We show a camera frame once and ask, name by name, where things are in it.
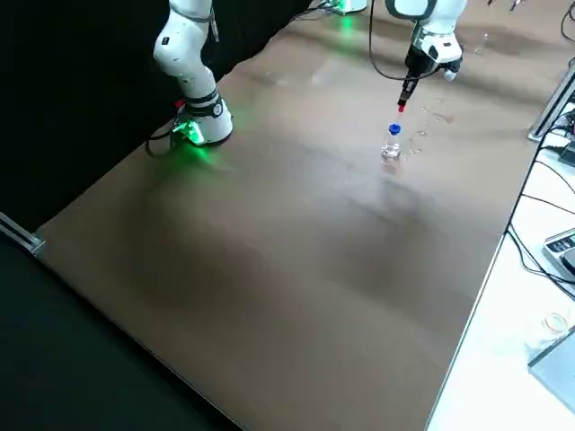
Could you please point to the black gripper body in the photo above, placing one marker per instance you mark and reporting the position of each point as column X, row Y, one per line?
column 420, row 65

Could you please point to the red bulb glass dropper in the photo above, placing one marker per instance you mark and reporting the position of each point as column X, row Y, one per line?
column 401, row 106

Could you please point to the clear bottle with blue cap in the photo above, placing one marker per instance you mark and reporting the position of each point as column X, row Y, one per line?
column 391, row 150

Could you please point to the clear glass sample vial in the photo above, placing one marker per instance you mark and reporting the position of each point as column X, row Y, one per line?
column 483, row 45

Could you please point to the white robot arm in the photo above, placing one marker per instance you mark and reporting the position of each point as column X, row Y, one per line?
column 197, row 90

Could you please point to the small black device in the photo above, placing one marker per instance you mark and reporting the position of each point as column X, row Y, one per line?
column 568, row 155

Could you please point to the grey desk device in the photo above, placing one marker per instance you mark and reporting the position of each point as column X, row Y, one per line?
column 561, row 251

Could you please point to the grey flat box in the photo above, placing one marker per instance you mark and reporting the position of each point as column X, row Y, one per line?
column 557, row 363

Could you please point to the aluminium profile post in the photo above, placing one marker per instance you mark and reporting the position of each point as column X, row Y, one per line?
column 550, row 110
column 24, row 235

